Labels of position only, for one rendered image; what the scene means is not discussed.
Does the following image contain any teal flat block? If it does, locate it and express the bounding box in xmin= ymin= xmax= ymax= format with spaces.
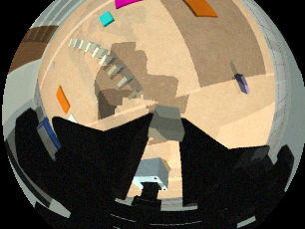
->
xmin=100 ymin=11 xmax=114 ymax=27

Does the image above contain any purple rectangular block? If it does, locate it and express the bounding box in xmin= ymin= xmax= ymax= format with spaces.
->
xmin=234 ymin=74 xmax=250 ymax=95

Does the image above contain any pale white flat tile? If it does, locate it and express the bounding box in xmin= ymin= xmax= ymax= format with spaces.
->
xmin=69 ymin=114 xmax=77 ymax=122

